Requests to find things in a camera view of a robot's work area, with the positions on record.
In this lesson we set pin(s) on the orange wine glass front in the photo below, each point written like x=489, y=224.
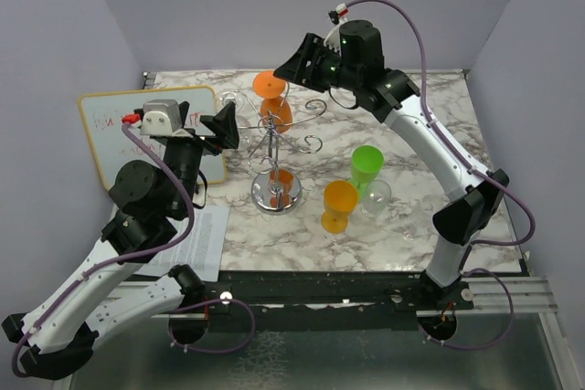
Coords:
x=340, y=201

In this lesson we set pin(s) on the clear glass centre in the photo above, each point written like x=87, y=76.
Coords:
x=375, y=198

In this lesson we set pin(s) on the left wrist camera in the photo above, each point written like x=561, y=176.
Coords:
x=157, y=118

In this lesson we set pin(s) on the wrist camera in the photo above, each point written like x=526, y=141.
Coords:
x=157, y=118
x=338, y=18

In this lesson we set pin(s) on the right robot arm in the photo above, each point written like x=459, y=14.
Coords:
x=351, y=58

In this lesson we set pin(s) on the green wine glass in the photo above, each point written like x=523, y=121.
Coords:
x=366, y=163

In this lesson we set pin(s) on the printed paper sheet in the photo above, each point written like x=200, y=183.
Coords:
x=201, y=250

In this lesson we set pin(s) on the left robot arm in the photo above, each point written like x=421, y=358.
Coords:
x=155, y=212

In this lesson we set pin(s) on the clear wine glass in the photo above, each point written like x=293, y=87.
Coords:
x=238, y=97
x=419, y=222

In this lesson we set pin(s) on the chrome wine glass rack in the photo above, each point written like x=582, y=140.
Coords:
x=275, y=190

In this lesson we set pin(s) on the black base frame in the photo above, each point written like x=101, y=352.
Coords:
x=286, y=301

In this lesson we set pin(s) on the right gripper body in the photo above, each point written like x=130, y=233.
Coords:
x=328, y=70

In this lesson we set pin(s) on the aluminium rail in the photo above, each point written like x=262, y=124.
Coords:
x=483, y=295

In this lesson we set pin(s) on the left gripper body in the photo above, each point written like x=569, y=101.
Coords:
x=188, y=136

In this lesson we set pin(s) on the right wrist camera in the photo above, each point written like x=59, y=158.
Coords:
x=338, y=18

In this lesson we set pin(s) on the orange wine glass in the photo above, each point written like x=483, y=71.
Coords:
x=340, y=201
x=272, y=92

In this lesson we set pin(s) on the yellow framed whiteboard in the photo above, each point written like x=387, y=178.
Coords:
x=102, y=118

